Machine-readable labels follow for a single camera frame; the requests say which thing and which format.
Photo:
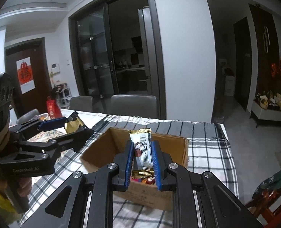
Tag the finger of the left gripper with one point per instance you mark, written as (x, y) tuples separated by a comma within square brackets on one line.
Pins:
[(75, 140), (52, 124)]

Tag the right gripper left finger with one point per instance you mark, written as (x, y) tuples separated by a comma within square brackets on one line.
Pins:
[(113, 177)]

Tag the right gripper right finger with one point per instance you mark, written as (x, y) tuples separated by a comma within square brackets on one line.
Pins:
[(174, 178)]

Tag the black gold snack packet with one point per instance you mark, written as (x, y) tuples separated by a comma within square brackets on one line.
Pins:
[(73, 123)]

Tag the brown candy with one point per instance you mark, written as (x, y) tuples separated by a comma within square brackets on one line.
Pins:
[(148, 181)]

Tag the white gold-ended snack bar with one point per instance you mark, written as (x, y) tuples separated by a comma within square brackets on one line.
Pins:
[(142, 158)]

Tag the left hand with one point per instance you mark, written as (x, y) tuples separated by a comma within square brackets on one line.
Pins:
[(25, 187)]

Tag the red gift bag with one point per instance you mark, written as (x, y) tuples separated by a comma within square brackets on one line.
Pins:
[(53, 109)]

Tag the clear plastic food container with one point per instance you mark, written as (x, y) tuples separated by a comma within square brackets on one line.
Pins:
[(32, 115)]

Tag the patterned floral tablecloth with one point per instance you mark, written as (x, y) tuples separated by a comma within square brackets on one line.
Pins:
[(48, 135)]

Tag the grey dining chair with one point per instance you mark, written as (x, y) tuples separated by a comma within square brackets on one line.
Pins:
[(81, 103), (135, 105)]

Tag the checkered white tablecloth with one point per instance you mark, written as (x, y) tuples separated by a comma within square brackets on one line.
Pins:
[(208, 150)]

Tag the red fu door poster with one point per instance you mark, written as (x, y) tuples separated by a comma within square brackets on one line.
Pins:
[(25, 75)]

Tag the red wooden chair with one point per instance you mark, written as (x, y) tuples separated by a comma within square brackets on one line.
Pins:
[(260, 205)]

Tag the white low cabinet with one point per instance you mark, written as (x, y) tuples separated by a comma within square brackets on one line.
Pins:
[(265, 117)]

